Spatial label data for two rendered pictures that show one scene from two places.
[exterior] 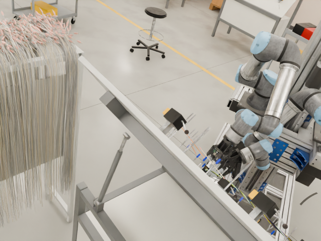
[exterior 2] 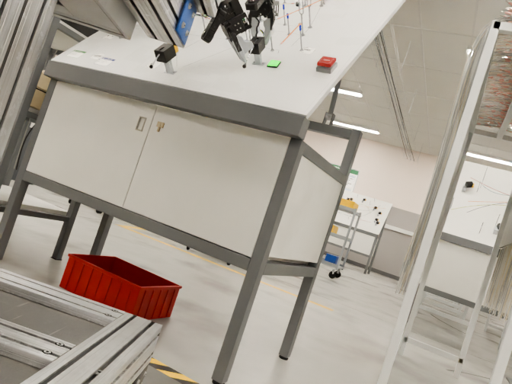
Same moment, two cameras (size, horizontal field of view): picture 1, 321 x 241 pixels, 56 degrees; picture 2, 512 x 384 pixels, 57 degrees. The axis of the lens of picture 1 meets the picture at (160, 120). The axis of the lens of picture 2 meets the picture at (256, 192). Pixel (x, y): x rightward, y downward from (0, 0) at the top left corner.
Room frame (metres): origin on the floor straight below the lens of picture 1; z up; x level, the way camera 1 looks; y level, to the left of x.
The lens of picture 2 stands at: (2.72, -0.52, 0.55)
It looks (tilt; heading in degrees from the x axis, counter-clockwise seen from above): 2 degrees up; 166
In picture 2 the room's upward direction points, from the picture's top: 18 degrees clockwise
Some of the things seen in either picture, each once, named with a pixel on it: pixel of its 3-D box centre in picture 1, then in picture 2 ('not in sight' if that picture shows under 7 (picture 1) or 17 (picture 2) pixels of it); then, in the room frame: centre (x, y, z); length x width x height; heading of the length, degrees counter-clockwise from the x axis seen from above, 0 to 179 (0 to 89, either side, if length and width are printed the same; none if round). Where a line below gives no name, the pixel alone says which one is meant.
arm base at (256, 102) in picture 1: (260, 97); not in sight; (1.76, -0.59, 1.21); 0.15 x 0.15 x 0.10
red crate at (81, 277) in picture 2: not in sight; (121, 286); (0.69, -0.45, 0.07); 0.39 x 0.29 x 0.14; 51
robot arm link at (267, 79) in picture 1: (267, 82); not in sight; (1.76, -0.58, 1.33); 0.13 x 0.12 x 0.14; 82
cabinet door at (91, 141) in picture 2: not in sight; (88, 139); (0.76, -0.75, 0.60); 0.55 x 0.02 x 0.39; 50
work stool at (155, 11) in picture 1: (153, 33); not in sight; (4.48, 0.48, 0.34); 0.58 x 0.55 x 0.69; 174
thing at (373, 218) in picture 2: not in sight; (353, 229); (-6.96, 4.20, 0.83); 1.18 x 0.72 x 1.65; 54
